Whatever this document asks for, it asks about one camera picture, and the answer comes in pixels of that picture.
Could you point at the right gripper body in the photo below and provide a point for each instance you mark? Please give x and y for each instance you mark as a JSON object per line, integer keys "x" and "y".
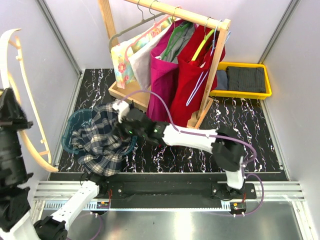
{"x": 126, "y": 131}

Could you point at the navy plaid skirt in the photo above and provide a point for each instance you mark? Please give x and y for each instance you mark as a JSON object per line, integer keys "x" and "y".
{"x": 105, "y": 166}

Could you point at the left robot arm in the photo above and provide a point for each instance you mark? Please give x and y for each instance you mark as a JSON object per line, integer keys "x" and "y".
{"x": 15, "y": 217}

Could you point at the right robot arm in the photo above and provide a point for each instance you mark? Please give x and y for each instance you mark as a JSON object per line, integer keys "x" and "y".
{"x": 227, "y": 152}

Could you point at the magenta skirt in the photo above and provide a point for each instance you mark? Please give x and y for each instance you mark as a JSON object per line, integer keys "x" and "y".
{"x": 163, "y": 78}

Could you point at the red skirt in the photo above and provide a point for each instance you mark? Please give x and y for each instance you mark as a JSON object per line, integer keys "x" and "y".
{"x": 192, "y": 77}

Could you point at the green hanger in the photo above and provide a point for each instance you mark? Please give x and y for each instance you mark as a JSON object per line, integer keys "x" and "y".
{"x": 177, "y": 33}

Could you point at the grey hanger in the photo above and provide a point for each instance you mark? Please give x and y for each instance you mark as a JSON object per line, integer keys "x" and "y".
{"x": 143, "y": 21}

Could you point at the pink hanger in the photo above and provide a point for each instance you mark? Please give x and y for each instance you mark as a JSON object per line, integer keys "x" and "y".
{"x": 151, "y": 32}

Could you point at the yellow-green hanger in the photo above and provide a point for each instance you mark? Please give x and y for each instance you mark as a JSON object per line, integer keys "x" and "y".
{"x": 201, "y": 45}

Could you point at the wooden clothes rack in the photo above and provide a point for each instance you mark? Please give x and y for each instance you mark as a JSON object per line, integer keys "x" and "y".
{"x": 142, "y": 99}

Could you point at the teal transparent basin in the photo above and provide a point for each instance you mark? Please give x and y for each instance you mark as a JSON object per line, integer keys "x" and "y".
{"x": 72, "y": 125}

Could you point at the floral pastel garment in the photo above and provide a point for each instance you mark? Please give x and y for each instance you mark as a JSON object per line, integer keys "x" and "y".
{"x": 122, "y": 68}

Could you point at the white garment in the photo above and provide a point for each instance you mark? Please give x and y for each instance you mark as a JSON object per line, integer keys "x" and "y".
{"x": 139, "y": 59}

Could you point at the grey garment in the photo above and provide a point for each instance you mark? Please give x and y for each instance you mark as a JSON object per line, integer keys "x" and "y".
{"x": 173, "y": 54}

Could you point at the yellow plastic bin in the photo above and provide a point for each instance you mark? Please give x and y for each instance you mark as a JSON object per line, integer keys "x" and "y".
{"x": 243, "y": 94}

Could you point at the blue-grey folded cloth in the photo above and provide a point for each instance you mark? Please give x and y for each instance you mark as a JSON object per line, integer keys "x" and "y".
{"x": 222, "y": 80}

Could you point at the dark striped folded cloth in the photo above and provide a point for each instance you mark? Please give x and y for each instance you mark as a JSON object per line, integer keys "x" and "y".
{"x": 246, "y": 79}

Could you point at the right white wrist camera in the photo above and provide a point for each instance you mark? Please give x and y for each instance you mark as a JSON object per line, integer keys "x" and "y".
{"x": 122, "y": 108}

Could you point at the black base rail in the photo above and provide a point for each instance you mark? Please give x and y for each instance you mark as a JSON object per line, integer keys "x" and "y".
{"x": 144, "y": 191}

